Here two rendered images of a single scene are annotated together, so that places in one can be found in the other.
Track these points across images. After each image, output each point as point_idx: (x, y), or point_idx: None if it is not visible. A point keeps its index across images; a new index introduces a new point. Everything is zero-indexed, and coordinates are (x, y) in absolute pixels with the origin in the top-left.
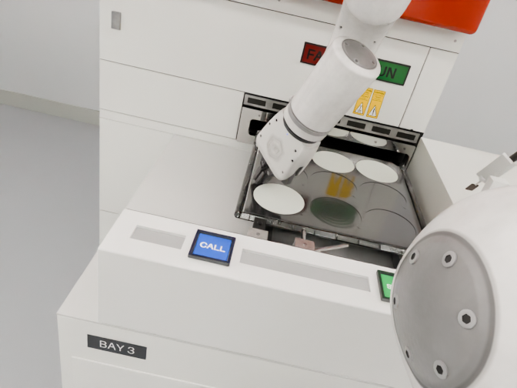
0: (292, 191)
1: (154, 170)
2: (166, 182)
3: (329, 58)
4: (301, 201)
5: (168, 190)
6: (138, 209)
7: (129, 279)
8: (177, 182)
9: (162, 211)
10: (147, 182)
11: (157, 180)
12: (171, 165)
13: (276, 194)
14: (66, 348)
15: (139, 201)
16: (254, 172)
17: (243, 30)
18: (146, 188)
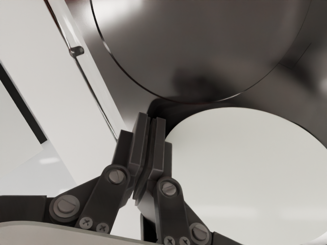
0: (269, 125)
1: (13, 74)
2: (44, 93)
3: None
4: (325, 172)
5: (61, 111)
6: (76, 166)
7: None
8: (50, 82)
9: (93, 158)
10: (34, 108)
11: (35, 96)
12: (8, 39)
13: (222, 171)
14: None
15: (64, 152)
16: (111, 91)
17: None
18: (47, 124)
